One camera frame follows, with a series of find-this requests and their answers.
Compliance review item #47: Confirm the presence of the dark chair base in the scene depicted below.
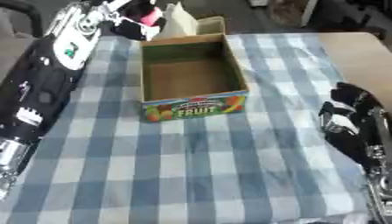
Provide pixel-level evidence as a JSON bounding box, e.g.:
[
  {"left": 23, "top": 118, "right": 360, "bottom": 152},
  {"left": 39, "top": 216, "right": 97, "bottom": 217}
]
[{"left": 317, "top": 0, "right": 392, "bottom": 41}]

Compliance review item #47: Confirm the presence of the black chair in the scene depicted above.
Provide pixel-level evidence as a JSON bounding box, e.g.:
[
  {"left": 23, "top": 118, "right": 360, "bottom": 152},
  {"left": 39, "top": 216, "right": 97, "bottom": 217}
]
[{"left": 0, "top": 0, "right": 46, "bottom": 39}]

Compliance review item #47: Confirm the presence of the beige carton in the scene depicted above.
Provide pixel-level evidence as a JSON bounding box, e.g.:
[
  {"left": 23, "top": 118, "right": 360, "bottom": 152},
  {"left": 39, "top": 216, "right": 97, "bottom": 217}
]
[{"left": 194, "top": 15, "right": 228, "bottom": 36}]

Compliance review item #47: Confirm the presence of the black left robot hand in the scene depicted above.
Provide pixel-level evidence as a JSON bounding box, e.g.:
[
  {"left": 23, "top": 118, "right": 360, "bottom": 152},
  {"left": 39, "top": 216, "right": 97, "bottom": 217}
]
[{"left": 108, "top": 0, "right": 169, "bottom": 41}]

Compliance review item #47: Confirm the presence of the white post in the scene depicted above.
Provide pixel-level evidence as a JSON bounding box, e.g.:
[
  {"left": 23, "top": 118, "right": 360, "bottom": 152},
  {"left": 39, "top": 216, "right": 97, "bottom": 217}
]
[{"left": 298, "top": 0, "right": 322, "bottom": 28}]

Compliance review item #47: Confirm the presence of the pink object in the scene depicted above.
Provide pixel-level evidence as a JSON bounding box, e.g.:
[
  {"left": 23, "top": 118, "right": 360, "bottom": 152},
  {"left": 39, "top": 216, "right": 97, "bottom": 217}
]
[{"left": 137, "top": 7, "right": 165, "bottom": 28}]

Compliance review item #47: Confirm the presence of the cardboard box with green inside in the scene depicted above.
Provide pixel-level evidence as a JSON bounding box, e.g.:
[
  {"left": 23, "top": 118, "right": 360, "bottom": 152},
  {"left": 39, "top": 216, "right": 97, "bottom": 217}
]
[{"left": 137, "top": 32, "right": 251, "bottom": 123}]

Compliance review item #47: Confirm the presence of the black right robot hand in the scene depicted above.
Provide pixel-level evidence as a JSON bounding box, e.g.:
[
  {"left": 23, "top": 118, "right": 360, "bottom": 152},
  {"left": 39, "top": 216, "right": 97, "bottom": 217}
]
[{"left": 317, "top": 81, "right": 386, "bottom": 173}]

